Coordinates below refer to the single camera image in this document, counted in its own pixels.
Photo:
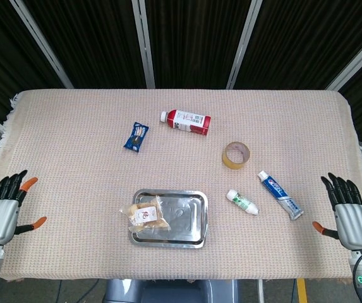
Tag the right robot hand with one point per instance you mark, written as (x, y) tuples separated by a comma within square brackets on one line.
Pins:
[(354, 224)]

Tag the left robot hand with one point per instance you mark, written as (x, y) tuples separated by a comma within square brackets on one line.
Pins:
[(0, 219)]

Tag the clear snack bag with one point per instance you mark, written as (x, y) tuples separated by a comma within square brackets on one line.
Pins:
[(144, 215)]

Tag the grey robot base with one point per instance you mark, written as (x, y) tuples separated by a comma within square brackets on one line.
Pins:
[(171, 291)]

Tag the stainless steel tray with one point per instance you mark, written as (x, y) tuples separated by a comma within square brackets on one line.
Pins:
[(180, 221)]

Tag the blue and white toothpaste tube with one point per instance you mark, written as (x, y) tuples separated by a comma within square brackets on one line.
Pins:
[(280, 194)]

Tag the small white and green tube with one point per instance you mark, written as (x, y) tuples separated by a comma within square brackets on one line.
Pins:
[(241, 202)]

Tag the yellow tape roll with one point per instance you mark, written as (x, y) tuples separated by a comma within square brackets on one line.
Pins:
[(236, 155)]

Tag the blue cookie packet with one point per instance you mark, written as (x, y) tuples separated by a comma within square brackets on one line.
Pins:
[(136, 137)]

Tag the beige woven tablecloth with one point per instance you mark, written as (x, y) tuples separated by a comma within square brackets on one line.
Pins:
[(180, 164)]

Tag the red and white drink bottle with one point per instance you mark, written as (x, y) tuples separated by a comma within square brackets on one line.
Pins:
[(187, 121)]

